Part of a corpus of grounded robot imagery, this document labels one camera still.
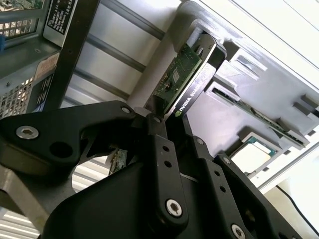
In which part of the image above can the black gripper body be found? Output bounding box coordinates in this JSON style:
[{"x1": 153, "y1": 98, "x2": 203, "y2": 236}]
[{"x1": 41, "y1": 160, "x2": 225, "y2": 239}]

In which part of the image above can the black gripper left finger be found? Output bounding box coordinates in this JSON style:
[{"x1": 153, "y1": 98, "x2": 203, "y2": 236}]
[{"x1": 0, "y1": 96, "x2": 191, "y2": 227}]

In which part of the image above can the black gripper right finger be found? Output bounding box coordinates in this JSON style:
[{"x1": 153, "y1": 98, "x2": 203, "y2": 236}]
[{"x1": 182, "y1": 116, "x2": 300, "y2": 239}]

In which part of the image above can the green Nvidia graphics card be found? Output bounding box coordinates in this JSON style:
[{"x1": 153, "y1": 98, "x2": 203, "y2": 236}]
[{"x1": 109, "y1": 33, "x2": 227, "y2": 176}]

